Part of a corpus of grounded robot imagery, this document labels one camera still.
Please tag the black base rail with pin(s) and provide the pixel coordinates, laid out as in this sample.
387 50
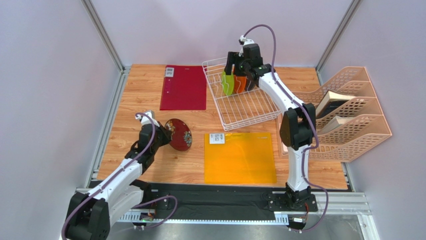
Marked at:
217 202

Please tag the orange mat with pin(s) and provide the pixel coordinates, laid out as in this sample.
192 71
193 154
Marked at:
245 158

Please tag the dark grey plate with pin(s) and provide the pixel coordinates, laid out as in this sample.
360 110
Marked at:
250 85

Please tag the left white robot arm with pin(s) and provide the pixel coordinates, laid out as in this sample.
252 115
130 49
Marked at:
91 215

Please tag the green plastic plate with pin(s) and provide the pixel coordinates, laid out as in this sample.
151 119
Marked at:
228 83

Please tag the beige plastic file organizer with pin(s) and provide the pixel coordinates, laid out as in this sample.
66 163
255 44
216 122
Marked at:
369 127

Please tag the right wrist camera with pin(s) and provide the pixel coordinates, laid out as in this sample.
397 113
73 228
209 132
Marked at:
243 41

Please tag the tan book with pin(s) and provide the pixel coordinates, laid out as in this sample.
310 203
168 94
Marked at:
334 123

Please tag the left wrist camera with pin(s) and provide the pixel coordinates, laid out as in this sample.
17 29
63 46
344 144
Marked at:
147 117

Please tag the orange plastic plate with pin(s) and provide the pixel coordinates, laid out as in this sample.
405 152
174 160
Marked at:
239 84

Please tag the white label on red mat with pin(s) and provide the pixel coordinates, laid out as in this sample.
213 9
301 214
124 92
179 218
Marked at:
169 72

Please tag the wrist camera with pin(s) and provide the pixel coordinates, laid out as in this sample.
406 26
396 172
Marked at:
147 117
243 41

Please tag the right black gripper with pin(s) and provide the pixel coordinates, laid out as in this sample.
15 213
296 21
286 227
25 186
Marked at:
237 63

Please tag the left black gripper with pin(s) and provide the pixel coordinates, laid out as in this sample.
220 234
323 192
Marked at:
166 134

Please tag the red floral plate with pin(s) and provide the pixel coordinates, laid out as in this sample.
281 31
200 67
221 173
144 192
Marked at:
181 135

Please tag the black cover book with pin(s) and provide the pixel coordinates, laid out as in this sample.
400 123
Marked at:
330 102

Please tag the white barcode label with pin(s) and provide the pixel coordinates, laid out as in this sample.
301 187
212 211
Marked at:
217 138

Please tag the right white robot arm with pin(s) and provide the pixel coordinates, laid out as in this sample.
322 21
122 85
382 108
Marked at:
298 124

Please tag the white wire dish rack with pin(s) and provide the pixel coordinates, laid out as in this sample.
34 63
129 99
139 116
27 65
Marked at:
237 110

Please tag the red mat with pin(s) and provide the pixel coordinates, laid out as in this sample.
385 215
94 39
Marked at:
186 90

